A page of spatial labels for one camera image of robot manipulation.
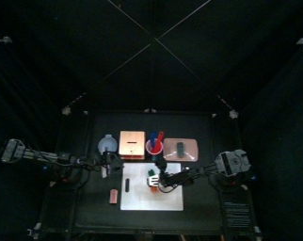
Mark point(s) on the small pink block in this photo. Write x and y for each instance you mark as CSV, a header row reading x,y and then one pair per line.
x,y
113,196

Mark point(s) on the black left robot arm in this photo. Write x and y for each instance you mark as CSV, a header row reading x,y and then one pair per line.
x,y
39,154

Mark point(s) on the white cutting board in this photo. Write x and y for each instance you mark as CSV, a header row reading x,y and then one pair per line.
x,y
143,200

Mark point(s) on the orange toy carrot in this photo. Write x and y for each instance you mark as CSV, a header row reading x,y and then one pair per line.
x,y
153,189

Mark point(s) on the red plastic toy spatula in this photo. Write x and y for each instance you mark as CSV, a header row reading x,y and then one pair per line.
x,y
158,136

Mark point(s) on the light wooden box with slot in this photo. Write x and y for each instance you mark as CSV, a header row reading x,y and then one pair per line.
x,y
130,142

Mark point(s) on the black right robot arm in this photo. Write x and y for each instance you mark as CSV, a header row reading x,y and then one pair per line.
x,y
230,163

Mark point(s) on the white text label sticker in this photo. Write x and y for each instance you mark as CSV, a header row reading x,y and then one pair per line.
x,y
236,215

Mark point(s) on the dark green toy vegetable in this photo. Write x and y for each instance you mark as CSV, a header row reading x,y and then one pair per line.
x,y
179,150

